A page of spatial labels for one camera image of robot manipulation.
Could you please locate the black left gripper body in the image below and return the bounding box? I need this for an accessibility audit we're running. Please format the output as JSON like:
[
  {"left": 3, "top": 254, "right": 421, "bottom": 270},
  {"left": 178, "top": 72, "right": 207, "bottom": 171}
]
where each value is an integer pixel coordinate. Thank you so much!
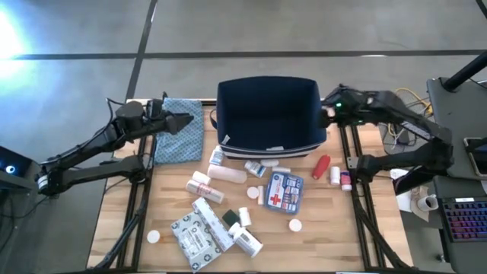
[{"left": 148, "top": 110, "right": 178, "bottom": 135}]

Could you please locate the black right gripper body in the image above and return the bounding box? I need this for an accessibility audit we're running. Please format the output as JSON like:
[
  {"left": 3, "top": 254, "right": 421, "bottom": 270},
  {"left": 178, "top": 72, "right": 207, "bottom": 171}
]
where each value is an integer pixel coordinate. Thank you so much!
[{"left": 323, "top": 86, "right": 368, "bottom": 126}]

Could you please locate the red plastic tube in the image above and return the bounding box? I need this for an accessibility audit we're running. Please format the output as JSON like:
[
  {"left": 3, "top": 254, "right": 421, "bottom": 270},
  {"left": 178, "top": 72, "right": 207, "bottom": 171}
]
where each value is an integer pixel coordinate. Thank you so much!
[{"left": 311, "top": 154, "right": 332, "bottom": 180}]

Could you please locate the white bottle blue label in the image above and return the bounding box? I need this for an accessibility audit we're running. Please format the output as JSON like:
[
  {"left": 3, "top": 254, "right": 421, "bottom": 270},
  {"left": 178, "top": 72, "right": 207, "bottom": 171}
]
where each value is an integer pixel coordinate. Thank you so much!
[{"left": 208, "top": 145, "right": 225, "bottom": 167}]

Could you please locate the navy white striped fabric basket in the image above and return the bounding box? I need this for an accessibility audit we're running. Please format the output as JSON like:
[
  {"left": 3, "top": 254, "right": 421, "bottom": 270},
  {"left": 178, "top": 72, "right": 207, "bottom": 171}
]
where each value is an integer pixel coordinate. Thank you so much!
[{"left": 215, "top": 75, "right": 329, "bottom": 160}]

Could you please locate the white bottle pink label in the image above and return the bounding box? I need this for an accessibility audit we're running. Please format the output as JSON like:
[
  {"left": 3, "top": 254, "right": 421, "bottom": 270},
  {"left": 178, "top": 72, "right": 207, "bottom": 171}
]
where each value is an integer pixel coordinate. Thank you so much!
[{"left": 339, "top": 170, "right": 353, "bottom": 192}]

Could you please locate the blue first aid kit case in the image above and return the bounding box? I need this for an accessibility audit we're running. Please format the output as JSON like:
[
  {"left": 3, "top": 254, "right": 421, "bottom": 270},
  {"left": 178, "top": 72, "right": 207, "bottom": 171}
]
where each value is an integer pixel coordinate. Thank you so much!
[{"left": 264, "top": 170, "right": 304, "bottom": 215}]

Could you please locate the white melatonin bottle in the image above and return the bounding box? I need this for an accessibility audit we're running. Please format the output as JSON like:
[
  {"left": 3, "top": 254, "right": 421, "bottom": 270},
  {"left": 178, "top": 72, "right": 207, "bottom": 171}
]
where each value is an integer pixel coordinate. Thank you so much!
[{"left": 243, "top": 160, "right": 267, "bottom": 179}]

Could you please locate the long white AUVON box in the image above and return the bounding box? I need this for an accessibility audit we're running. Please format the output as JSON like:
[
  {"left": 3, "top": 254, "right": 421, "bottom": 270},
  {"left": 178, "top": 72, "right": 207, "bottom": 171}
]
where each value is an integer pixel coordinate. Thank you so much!
[{"left": 191, "top": 196, "right": 236, "bottom": 253}]

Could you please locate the dark green bandage roll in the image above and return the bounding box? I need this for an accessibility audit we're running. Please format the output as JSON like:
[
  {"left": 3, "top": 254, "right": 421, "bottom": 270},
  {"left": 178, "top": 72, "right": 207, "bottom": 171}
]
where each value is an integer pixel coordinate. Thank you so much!
[{"left": 221, "top": 209, "right": 241, "bottom": 228}]

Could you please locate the white patterned pouch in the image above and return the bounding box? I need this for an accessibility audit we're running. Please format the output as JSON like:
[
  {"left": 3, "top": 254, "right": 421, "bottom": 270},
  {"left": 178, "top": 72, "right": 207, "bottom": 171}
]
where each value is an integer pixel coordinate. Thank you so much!
[{"left": 170, "top": 211, "right": 223, "bottom": 272}]

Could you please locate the blue patterned cloth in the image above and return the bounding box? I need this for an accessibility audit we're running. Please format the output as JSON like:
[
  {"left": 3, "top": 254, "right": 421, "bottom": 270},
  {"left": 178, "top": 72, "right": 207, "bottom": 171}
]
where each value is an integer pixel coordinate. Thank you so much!
[{"left": 154, "top": 97, "right": 205, "bottom": 165}]

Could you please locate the black pole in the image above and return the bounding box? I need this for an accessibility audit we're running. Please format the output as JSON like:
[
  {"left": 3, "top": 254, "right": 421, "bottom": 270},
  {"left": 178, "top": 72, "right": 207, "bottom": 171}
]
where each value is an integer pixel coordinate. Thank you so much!
[{"left": 443, "top": 51, "right": 487, "bottom": 92}]

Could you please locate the white mug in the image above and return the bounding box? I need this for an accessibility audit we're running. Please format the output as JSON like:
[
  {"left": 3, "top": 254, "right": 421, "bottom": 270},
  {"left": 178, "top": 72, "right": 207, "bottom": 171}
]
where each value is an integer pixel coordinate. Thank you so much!
[{"left": 417, "top": 193, "right": 440, "bottom": 212}]

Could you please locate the black tablet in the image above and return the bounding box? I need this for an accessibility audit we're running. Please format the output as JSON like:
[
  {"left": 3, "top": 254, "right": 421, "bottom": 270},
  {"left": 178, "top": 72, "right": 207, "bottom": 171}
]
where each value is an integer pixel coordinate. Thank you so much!
[{"left": 463, "top": 136, "right": 487, "bottom": 178}]

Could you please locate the black device blue light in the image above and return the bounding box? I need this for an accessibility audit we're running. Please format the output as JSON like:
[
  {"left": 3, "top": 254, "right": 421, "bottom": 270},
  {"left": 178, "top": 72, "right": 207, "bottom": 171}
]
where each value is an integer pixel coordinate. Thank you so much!
[{"left": 0, "top": 146, "right": 33, "bottom": 180}]

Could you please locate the grey metal shelf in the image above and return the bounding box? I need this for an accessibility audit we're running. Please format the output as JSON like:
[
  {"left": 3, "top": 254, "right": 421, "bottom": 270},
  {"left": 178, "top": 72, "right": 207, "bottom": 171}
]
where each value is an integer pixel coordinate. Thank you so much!
[{"left": 0, "top": 171, "right": 39, "bottom": 191}]

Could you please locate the backlit black keyboard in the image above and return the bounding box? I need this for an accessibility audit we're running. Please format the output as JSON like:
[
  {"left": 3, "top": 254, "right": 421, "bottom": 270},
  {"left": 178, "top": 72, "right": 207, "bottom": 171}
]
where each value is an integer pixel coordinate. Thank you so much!
[{"left": 441, "top": 197, "right": 487, "bottom": 243}]

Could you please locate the dark grey desk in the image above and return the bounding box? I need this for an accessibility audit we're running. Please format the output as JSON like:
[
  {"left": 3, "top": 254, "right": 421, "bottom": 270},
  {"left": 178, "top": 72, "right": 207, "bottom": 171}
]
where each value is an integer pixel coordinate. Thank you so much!
[{"left": 432, "top": 175, "right": 487, "bottom": 274}]

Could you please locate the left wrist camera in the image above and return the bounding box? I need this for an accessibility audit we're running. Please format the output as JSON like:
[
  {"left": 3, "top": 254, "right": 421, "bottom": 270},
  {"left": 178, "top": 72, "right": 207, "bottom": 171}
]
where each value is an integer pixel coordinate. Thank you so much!
[{"left": 146, "top": 99, "right": 165, "bottom": 117}]

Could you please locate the yellow cable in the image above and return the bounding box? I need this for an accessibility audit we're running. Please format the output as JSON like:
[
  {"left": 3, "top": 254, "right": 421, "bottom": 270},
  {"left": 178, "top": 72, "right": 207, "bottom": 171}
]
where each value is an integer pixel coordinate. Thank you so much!
[{"left": 393, "top": 87, "right": 434, "bottom": 115}]

